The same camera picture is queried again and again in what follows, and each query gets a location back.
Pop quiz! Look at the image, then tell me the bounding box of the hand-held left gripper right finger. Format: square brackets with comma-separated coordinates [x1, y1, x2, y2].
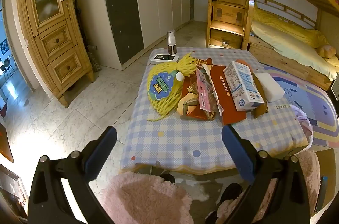
[221, 124, 311, 224]

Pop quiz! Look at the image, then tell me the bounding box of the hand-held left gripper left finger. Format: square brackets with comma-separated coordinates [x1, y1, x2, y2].
[27, 126, 117, 224]

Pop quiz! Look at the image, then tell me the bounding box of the brown cardboard strip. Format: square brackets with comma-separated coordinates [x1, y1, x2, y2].
[251, 73, 269, 119]

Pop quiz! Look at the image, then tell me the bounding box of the white plastic bag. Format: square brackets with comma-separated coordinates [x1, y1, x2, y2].
[293, 105, 315, 146]

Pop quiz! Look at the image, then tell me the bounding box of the black slipper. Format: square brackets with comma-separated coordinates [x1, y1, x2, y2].
[219, 183, 243, 204]
[160, 174, 176, 185]

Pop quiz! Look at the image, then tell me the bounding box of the checked tablecloth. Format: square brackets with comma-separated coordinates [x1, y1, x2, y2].
[120, 47, 311, 175]

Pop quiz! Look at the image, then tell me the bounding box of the white blue milk carton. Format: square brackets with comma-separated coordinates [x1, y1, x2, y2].
[223, 61, 266, 111]

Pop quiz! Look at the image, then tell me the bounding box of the pink snack packet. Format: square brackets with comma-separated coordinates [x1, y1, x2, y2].
[196, 69, 221, 122]

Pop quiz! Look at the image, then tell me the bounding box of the white foam block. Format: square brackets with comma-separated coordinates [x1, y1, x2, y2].
[254, 72, 285, 103]

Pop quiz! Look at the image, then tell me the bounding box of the person's right leg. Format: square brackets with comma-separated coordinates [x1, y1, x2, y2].
[216, 150, 321, 224]

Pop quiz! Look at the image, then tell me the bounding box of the dark brown box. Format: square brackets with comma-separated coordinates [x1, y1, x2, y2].
[314, 148, 336, 220]

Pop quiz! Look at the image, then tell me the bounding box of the dark patterned long bag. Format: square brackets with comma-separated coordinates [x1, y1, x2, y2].
[74, 0, 101, 72]

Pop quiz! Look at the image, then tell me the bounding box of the colourful rug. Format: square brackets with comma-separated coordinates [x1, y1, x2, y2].
[261, 62, 339, 148]

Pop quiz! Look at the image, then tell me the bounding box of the dark red panel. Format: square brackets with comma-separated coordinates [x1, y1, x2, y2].
[0, 120, 14, 163]

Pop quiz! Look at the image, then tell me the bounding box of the framed picture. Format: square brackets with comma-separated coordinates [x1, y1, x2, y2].
[0, 164, 29, 220]

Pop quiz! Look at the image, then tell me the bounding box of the white electronic device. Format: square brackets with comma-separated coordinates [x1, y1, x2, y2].
[150, 54, 179, 63]

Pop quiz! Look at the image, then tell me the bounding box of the wooden bunk bed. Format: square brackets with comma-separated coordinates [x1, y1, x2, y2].
[245, 0, 339, 92]

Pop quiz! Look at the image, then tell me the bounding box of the pale yellow mattress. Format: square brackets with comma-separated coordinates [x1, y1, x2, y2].
[250, 21, 339, 80]

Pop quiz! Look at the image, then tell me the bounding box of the wooden cabinet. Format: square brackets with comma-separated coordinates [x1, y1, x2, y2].
[16, 0, 95, 108]

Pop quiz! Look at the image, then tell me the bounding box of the spray bottle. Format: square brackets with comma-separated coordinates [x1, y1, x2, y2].
[167, 30, 177, 55]

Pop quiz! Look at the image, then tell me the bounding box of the pinkish plush toy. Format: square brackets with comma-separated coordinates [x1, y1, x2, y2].
[318, 45, 337, 59]

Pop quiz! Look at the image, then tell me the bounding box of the yellow blanket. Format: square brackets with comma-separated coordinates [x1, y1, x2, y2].
[253, 1, 329, 49]

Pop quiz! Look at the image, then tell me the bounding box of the dark wardrobe panel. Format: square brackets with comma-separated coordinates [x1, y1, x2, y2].
[100, 0, 146, 66]

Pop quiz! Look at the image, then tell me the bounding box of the white wardrobe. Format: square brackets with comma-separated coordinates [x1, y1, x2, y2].
[100, 0, 196, 71]

